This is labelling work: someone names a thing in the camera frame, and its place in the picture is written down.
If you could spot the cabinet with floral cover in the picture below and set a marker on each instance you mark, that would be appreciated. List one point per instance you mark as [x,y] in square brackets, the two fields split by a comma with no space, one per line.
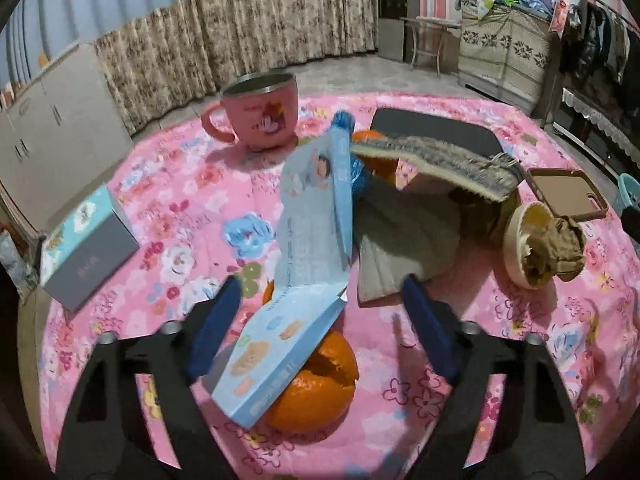
[500,55]

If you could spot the white cabinet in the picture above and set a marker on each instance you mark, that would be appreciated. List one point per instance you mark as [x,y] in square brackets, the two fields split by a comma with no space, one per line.
[50,125]

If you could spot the clothes rack with clothes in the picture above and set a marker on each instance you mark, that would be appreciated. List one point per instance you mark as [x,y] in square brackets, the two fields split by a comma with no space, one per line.
[600,35]

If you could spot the orange mandarin back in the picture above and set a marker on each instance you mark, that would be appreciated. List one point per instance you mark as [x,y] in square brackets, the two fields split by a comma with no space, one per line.
[381,170]

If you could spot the light blue carton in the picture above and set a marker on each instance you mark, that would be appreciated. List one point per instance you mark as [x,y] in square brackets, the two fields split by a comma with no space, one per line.
[310,220]

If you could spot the orange mandarin front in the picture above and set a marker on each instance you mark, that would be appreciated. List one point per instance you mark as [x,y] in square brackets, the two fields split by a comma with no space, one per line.
[315,400]

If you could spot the pink cartoon mug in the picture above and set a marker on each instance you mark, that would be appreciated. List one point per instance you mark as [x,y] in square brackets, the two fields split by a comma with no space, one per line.
[260,115]

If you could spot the grey water dispenser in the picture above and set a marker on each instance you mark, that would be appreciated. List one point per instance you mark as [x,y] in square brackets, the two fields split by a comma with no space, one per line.
[392,20]

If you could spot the black flat pad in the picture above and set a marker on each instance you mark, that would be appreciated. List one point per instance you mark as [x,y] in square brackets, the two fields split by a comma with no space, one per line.
[430,125]

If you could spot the grey printed packet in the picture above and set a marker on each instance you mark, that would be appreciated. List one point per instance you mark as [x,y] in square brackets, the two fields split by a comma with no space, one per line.
[450,160]

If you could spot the grey patterned cloth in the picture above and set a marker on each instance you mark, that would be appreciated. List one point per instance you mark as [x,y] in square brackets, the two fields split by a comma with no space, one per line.
[12,260]

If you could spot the small metal chair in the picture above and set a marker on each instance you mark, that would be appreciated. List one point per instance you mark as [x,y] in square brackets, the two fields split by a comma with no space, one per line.
[430,35]

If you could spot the small orange peel piece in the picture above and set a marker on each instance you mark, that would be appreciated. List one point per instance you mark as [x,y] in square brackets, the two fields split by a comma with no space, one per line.
[269,293]

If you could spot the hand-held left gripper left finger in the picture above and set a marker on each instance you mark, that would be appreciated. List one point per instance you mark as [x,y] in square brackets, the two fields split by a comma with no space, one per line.
[215,330]

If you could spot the pink hanging packet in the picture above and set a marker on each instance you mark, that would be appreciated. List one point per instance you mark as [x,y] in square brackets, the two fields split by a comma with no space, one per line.
[560,12]

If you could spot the orange mandarin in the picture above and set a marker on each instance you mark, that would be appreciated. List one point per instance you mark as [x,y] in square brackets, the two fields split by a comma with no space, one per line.
[315,400]
[381,170]

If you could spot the brown phone case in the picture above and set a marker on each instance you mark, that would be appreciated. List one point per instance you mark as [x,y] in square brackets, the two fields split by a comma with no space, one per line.
[565,192]

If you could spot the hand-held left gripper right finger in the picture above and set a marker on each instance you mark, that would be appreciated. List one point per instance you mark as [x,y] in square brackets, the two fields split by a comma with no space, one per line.
[430,330]

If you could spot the pink floral blanket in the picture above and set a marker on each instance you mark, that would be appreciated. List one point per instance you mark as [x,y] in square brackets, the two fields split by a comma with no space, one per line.
[190,200]

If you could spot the low cabinet with lace cover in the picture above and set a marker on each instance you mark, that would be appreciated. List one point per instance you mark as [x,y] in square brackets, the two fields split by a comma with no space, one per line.
[595,120]

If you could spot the blue plastic bag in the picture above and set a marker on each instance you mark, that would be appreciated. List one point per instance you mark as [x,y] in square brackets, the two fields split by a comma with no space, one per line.
[361,177]

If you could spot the light blue plastic basket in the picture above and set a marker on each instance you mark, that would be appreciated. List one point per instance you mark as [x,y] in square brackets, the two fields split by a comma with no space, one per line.
[630,195]

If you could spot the brown paper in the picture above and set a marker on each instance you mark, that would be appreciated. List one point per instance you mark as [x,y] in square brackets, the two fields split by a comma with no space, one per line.
[555,250]

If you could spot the blue grey tissue box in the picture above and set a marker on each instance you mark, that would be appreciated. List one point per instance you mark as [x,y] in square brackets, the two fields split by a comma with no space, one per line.
[90,260]

